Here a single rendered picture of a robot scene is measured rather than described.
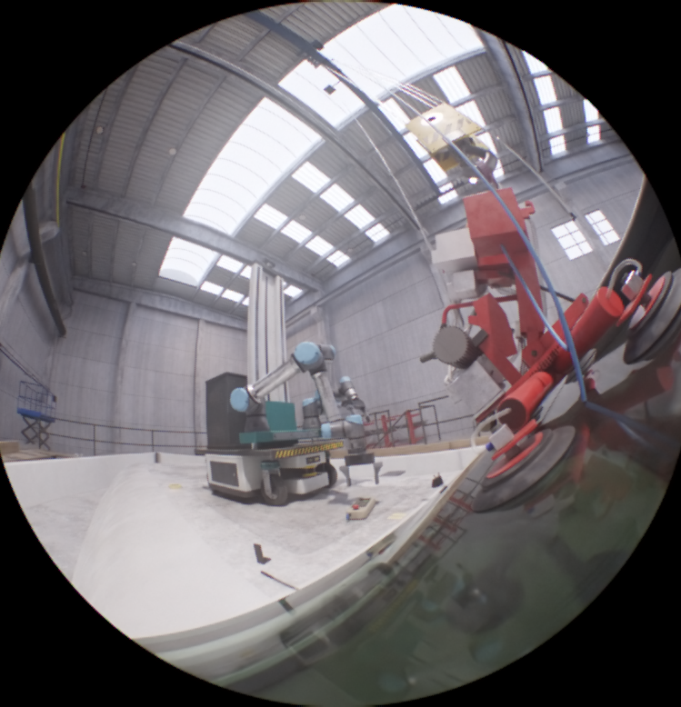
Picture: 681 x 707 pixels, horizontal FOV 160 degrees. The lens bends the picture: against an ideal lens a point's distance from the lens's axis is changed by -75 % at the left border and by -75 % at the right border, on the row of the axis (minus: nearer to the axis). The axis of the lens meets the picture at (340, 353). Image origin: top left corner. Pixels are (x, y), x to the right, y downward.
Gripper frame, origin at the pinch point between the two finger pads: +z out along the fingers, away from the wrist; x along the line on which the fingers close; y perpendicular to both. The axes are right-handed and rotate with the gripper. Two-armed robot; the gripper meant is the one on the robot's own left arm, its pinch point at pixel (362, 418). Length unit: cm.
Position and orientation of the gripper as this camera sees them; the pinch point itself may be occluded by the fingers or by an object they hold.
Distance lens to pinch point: 150.7
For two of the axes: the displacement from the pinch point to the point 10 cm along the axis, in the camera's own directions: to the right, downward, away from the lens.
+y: 6.7, -6.4, -3.7
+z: 3.4, 7.1, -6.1
